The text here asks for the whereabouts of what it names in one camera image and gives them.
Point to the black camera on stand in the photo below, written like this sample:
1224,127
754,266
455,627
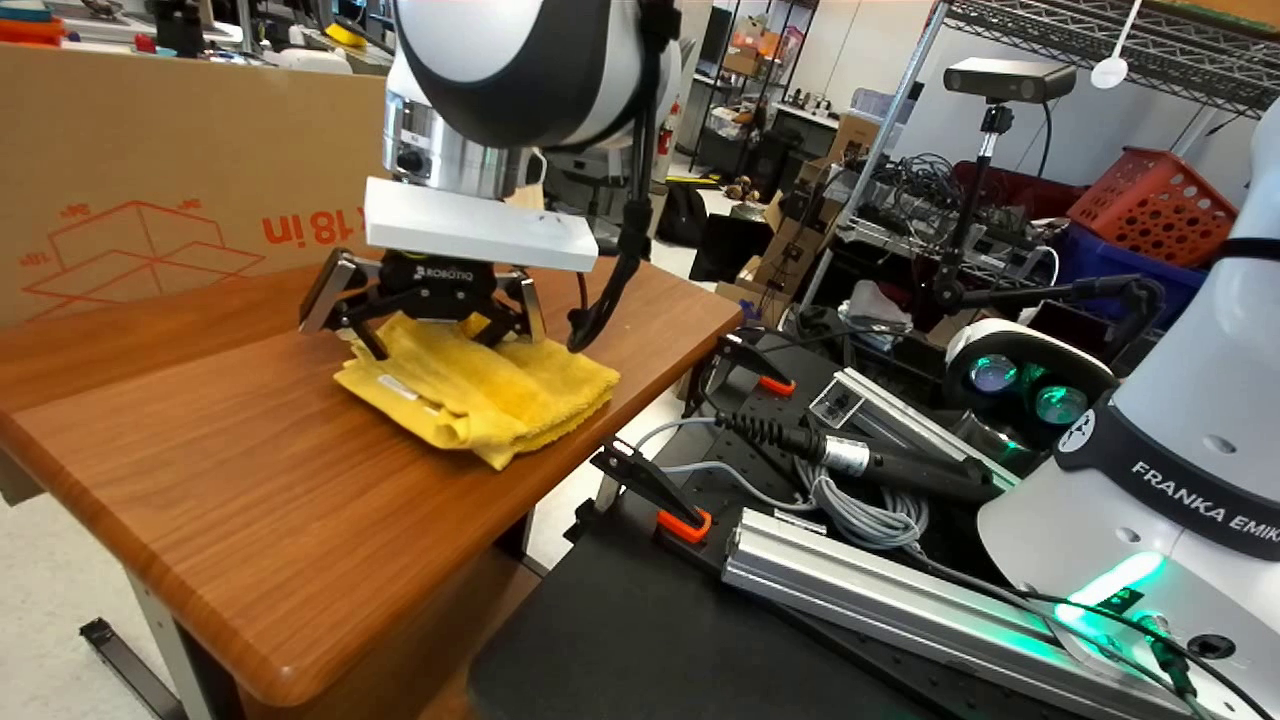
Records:
1011,83

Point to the large cardboard box red print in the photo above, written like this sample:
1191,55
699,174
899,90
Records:
172,147

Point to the red plastic basket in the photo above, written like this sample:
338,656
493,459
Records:
1153,207

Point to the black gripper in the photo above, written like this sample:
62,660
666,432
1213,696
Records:
434,279

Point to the yellow towel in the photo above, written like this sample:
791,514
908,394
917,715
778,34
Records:
534,394

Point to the black clamp orange grip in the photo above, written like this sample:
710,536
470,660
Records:
685,526
773,386

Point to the aluminium profile with square end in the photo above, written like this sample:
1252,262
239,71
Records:
867,399

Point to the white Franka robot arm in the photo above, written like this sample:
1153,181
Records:
505,64

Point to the blue plastic bin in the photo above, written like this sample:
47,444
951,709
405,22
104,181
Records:
1107,262

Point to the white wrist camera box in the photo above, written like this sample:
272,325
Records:
483,225

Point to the metal desk leg frame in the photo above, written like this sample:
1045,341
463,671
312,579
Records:
172,652

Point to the long aluminium rail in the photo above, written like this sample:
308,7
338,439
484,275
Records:
867,581

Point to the white VR headset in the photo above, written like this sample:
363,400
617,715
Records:
1025,351

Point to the white round hanging object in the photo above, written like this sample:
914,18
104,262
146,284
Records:
1110,71

